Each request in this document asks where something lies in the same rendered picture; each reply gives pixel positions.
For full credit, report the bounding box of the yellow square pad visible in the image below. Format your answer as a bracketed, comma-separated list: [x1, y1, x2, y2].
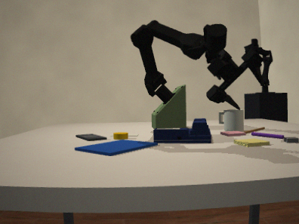
[234, 139, 270, 147]

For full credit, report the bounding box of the yellow short cylinder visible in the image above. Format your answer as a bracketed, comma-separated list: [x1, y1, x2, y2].
[113, 132, 128, 140]

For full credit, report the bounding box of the blue phone faceplate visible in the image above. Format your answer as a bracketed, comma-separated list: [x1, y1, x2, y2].
[153, 125, 211, 143]

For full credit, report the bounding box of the blue flat panel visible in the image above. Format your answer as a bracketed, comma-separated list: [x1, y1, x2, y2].
[75, 140, 158, 156]

